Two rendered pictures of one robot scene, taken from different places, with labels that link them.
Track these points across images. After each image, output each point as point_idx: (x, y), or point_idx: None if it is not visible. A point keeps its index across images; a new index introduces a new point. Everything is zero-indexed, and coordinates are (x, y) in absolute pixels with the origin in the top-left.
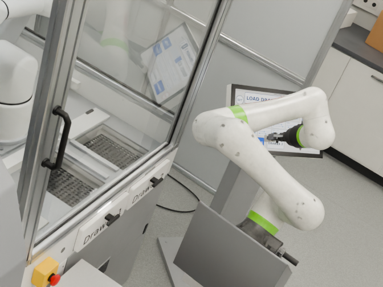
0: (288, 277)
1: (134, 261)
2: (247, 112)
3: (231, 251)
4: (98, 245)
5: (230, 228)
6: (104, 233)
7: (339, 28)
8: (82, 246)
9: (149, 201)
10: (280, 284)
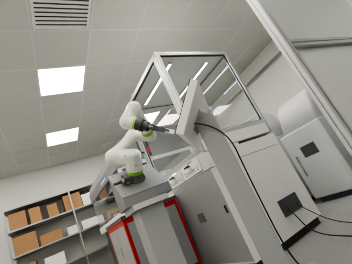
0: (122, 199)
1: (243, 241)
2: None
3: None
4: (186, 196)
5: None
6: (185, 190)
7: None
8: (172, 188)
9: (208, 185)
10: (116, 194)
